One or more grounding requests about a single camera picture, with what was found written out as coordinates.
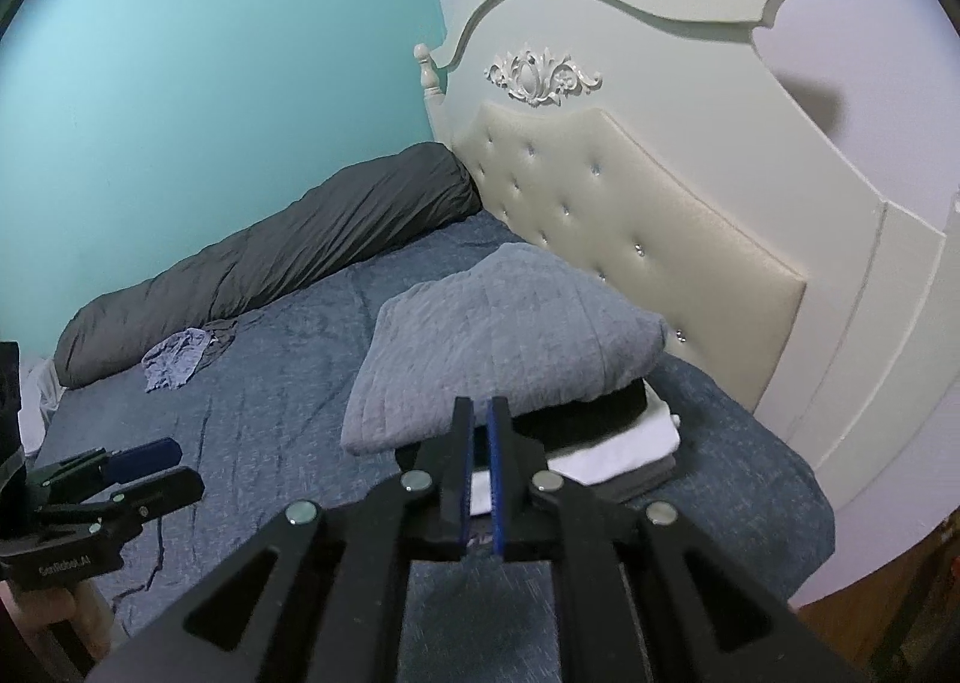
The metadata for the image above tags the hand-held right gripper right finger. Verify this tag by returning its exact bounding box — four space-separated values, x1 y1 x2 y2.
486 396 863 683

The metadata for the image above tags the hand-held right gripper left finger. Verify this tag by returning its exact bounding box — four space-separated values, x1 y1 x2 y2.
90 396 475 683

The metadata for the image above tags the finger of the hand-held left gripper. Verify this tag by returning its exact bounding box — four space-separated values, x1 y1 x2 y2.
103 438 182 485
112 467 205 523

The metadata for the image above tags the person's left hand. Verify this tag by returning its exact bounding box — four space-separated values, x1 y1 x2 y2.
19 582 113 658

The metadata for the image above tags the blue crumpled garment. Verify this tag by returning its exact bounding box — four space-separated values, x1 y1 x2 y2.
141 327 212 394

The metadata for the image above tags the light grey bed sheet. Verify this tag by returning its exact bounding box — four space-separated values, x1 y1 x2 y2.
15 357 66 459

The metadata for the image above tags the dark grey flat garment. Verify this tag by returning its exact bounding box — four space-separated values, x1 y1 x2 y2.
199 319 239 365

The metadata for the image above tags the blue patterned bed cover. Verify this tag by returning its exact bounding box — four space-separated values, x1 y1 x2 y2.
22 206 837 683

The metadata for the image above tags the white folded garment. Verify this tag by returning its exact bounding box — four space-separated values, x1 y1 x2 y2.
469 390 682 487

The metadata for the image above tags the grey folded garment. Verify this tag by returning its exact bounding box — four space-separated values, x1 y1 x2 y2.
562 454 687 505

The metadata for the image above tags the dark grey rolled duvet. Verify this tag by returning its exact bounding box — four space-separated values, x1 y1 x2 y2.
54 141 482 388

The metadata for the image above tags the cream tufted headboard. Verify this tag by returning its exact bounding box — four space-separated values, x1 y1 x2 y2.
414 0 960 541

